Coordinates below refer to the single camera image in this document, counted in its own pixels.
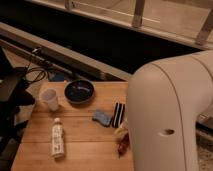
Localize blue cloth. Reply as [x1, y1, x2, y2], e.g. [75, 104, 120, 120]
[92, 110, 112, 127]

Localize clear plastic cup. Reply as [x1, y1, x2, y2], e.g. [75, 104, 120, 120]
[41, 89, 59, 111]

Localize dark blue bowl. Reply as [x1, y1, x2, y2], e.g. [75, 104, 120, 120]
[64, 79, 95, 104]

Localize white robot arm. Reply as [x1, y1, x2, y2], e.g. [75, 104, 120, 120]
[125, 50, 213, 171]

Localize white plastic bottle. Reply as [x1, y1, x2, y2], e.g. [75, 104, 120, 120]
[51, 118, 65, 158]

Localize black and white striped sponge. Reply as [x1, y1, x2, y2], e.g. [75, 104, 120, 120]
[112, 103, 125, 128]

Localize black equipment at left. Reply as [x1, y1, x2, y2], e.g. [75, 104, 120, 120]
[0, 47, 35, 171]

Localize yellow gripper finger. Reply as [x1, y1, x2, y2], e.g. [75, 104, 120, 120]
[115, 122, 128, 135]

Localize black cables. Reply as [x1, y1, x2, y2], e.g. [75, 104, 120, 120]
[23, 46, 56, 84]

